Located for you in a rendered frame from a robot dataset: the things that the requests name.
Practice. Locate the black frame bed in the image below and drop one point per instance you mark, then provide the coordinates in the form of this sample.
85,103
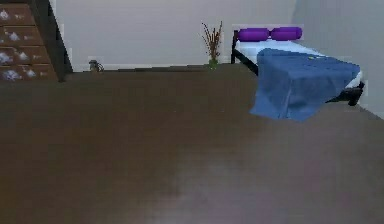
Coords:
248,50

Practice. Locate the small grey object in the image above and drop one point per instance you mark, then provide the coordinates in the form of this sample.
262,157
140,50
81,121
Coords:
95,66

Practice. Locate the blue blanket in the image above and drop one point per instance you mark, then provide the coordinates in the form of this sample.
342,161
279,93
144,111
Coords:
300,83

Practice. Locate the dry plant in green vase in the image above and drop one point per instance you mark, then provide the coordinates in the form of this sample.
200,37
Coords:
212,43

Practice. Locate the brown chest of drawers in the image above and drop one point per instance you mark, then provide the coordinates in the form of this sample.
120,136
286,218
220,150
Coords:
26,43

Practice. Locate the purple pillow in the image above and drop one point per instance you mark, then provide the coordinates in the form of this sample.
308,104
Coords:
286,33
253,34

